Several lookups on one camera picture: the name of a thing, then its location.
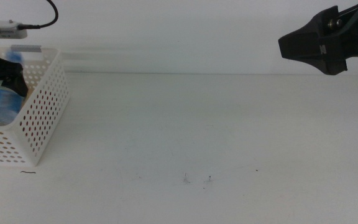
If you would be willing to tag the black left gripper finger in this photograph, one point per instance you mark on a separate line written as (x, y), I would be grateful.
(15, 77)

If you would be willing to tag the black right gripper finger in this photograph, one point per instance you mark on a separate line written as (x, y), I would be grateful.
(309, 43)

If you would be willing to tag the clear water bottle blue cap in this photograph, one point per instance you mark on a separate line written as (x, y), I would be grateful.
(2, 109)

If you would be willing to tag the white perforated plastic basket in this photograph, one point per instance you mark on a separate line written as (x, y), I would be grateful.
(47, 93)

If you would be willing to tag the small dark thread scrap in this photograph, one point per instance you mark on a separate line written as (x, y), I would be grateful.
(28, 171)

